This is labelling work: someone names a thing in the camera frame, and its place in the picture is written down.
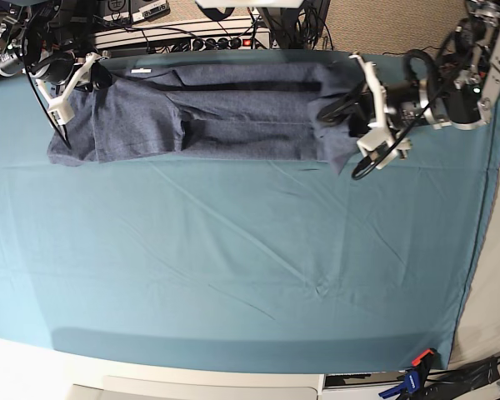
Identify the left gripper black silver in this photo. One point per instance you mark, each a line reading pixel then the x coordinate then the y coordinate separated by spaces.
pixel 376 105

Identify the blue-grey heathered T-shirt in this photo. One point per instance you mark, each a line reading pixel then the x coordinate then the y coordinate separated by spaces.
pixel 218 111

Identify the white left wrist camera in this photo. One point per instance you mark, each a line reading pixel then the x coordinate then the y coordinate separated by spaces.
pixel 375 145

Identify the orange black clamp bottom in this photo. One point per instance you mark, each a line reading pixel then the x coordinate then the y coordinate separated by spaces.
pixel 423 363

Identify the blue spring clamp bottom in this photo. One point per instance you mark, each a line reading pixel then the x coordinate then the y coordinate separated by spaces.
pixel 409 385

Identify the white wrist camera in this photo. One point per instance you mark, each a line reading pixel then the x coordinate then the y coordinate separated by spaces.
pixel 60 109
pixel 375 145

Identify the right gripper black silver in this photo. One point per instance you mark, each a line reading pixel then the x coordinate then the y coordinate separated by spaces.
pixel 61 68

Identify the teal table cloth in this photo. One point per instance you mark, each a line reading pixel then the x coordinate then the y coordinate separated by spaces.
pixel 240 266

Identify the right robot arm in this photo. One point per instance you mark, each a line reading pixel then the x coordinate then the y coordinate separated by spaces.
pixel 49 41

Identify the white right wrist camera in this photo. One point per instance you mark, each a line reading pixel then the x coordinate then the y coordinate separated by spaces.
pixel 60 109

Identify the white power strip red switch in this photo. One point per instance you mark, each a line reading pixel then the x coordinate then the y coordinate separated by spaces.
pixel 248 41

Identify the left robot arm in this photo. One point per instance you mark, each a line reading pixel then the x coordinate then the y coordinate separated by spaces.
pixel 458 87

